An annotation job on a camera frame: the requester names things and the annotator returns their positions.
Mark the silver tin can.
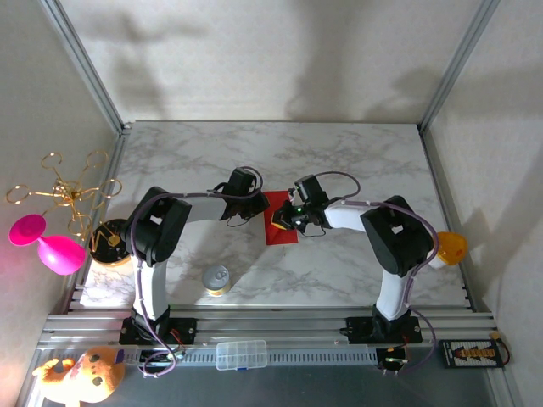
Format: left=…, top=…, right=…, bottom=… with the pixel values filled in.
left=201, top=265, right=232, bottom=298

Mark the clear plastic organizer box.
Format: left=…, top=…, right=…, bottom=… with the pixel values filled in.
left=215, top=338, right=269, bottom=372

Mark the black round disc gold rim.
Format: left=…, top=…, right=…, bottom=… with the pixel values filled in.
left=88, top=218, right=132, bottom=267

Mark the orange and white cup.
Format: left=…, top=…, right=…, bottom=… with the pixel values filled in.
left=426, top=231, right=469, bottom=270

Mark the black controller board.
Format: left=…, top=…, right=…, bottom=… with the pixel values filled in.
left=377, top=345, right=411, bottom=370
left=139, top=348, right=187, bottom=369

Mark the pink plastic goblet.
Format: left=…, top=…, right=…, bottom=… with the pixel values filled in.
left=8, top=214, right=87, bottom=277

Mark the black connector board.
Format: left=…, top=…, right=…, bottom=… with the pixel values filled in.
left=438, top=338, right=502, bottom=369

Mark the orange plush toy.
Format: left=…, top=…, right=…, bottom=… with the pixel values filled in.
left=31, top=345, right=127, bottom=404

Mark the aluminium rail bed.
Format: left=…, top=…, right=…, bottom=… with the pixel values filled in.
left=36, top=311, right=501, bottom=351

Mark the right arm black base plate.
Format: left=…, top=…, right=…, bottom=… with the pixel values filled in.
left=345, top=315, right=423, bottom=344

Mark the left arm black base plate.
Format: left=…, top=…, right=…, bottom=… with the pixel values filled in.
left=118, top=316, right=199, bottom=345

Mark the aluminium table side rail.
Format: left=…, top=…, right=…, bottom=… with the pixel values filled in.
left=417, top=125, right=479, bottom=315
left=63, top=126, right=131, bottom=315

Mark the grey slotted cable duct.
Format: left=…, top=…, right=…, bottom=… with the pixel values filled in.
left=137, top=343, right=381, bottom=366

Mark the gold wire rack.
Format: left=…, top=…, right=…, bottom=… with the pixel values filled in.
left=5, top=150, right=124, bottom=238

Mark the aluminium frame post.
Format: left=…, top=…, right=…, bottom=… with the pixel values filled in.
left=417, top=0, right=502, bottom=133
left=38, top=0, right=132, bottom=135

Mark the wire with yellow plug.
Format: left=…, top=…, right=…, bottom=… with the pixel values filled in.
left=490, top=332, right=512, bottom=365

